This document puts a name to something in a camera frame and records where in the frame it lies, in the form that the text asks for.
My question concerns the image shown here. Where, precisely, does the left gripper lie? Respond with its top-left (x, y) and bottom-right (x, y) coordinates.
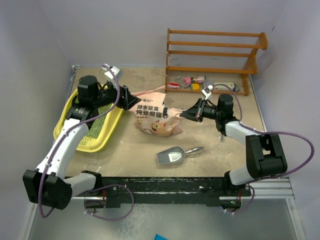
top-left (92, 79), bottom-right (140, 111)

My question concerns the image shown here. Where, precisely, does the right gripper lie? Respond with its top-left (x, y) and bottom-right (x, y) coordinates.
top-left (180, 97), bottom-right (222, 122)

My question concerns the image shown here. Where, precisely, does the pink cat litter bag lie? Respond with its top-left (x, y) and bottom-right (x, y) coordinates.
top-left (129, 86), bottom-right (183, 137)

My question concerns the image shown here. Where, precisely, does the grey ruler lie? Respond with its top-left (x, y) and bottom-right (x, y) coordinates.
top-left (220, 135), bottom-right (226, 142)

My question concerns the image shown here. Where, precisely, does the silver metal scoop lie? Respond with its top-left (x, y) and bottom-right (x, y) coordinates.
top-left (156, 146), bottom-right (204, 165)

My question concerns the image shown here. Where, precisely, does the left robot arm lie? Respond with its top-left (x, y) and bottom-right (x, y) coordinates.
top-left (22, 75), bottom-right (141, 210)

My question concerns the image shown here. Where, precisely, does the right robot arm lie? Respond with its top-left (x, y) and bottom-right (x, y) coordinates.
top-left (180, 94), bottom-right (288, 196)

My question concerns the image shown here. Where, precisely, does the red white small box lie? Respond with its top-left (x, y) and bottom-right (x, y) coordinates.
top-left (167, 82), bottom-right (180, 89)

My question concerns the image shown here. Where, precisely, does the green white box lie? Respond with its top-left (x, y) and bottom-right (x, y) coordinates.
top-left (214, 82), bottom-right (237, 92)

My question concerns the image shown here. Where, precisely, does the yellow green litter box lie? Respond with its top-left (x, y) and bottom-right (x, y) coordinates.
top-left (53, 90), bottom-right (124, 153)

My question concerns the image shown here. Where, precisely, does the clear round jar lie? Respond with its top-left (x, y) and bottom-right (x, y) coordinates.
top-left (202, 79), bottom-right (214, 88)

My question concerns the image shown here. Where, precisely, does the orange wooden shelf rack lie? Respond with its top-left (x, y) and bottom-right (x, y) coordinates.
top-left (164, 28), bottom-right (269, 96)

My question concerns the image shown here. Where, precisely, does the blue object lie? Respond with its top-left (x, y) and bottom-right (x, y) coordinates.
top-left (154, 234), bottom-right (168, 240)

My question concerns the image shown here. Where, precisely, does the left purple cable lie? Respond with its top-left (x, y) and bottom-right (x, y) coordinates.
top-left (39, 63), bottom-right (135, 221)

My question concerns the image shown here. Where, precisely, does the purple cable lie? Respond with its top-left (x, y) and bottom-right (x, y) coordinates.
top-left (39, 63), bottom-right (135, 221)
top-left (212, 83), bottom-right (315, 216)

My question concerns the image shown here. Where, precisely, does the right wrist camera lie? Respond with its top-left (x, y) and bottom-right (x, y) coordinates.
top-left (201, 85), bottom-right (214, 100)

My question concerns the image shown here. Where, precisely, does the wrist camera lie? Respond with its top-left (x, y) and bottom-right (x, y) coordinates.
top-left (201, 85), bottom-right (214, 100)
top-left (102, 65), bottom-right (124, 82)

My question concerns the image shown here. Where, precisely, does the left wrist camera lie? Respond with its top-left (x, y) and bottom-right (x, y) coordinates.
top-left (102, 65), bottom-right (124, 82)

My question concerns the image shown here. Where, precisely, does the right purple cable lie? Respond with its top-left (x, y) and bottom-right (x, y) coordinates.
top-left (212, 83), bottom-right (315, 216)

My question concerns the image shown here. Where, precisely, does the black base frame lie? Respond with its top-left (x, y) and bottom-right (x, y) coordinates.
top-left (79, 176), bottom-right (251, 208)

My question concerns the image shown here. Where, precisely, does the aluminium rail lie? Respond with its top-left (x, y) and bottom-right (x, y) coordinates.
top-left (249, 178), bottom-right (294, 199)

